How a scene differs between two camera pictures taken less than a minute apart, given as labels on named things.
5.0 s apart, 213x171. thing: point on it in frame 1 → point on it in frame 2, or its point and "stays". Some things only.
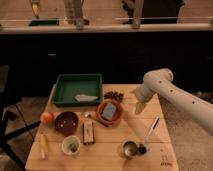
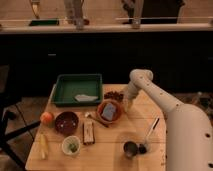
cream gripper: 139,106 → 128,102
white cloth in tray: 82,97 stays
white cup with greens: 71,145 stays
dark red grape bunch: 114,95 stays
